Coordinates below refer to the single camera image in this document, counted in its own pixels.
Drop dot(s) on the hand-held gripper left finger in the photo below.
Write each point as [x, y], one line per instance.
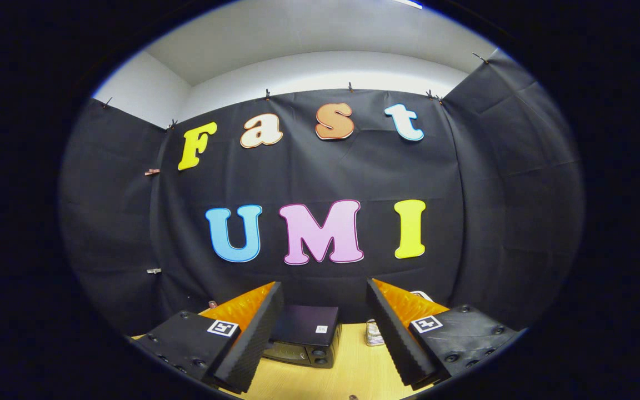
[256, 333]

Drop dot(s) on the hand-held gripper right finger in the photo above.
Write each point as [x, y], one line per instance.
[395, 333]

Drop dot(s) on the black toaster oven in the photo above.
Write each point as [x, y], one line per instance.
[306, 333]

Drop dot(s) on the white bread toaster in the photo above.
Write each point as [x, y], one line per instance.
[423, 295]

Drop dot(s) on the clear glass jar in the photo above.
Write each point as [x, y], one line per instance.
[374, 335]

